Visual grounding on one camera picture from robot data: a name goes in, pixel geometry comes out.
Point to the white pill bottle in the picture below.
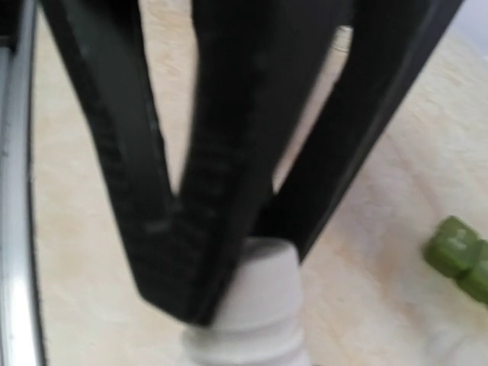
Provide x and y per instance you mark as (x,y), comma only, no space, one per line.
(282,344)

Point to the green weekly pill organizer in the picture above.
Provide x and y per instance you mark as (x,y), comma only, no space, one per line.
(458,252)

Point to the front aluminium rail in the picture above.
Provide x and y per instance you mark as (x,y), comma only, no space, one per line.
(21,324)

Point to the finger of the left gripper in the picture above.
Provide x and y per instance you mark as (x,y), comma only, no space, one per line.
(256,62)
(391,43)

